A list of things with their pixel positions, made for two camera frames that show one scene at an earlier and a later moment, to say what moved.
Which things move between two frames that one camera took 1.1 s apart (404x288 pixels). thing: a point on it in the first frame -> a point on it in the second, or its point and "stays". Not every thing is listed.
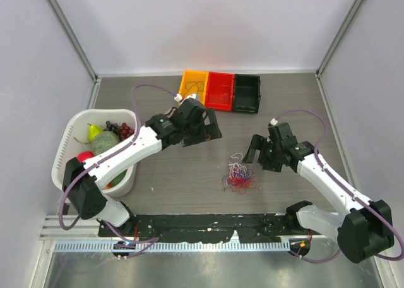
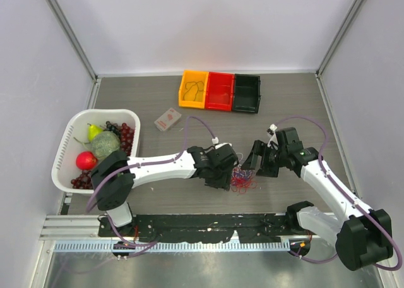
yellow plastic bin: [194, 82] stays
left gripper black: [208, 132] -> [224, 182]
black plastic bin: [247, 93] stays
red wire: [242, 183] stays
